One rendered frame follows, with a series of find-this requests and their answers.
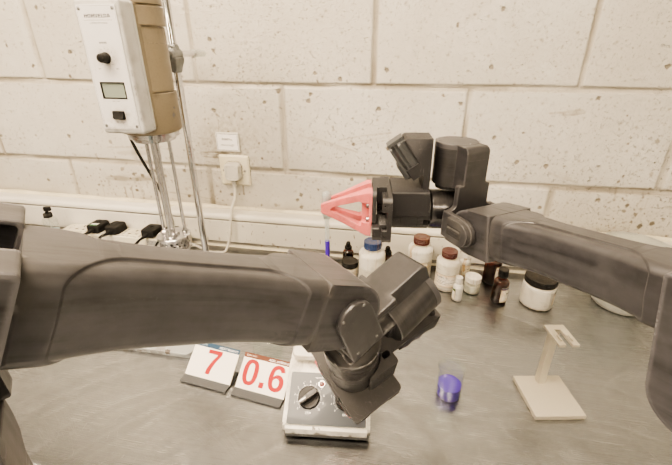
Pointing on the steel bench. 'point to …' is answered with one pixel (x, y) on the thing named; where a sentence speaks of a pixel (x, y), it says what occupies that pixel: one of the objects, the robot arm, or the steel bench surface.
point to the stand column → (182, 103)
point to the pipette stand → (543, 409)
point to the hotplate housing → (315, 425)
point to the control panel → (326, 413)
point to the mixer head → (130, 63)
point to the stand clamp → (181, 56)
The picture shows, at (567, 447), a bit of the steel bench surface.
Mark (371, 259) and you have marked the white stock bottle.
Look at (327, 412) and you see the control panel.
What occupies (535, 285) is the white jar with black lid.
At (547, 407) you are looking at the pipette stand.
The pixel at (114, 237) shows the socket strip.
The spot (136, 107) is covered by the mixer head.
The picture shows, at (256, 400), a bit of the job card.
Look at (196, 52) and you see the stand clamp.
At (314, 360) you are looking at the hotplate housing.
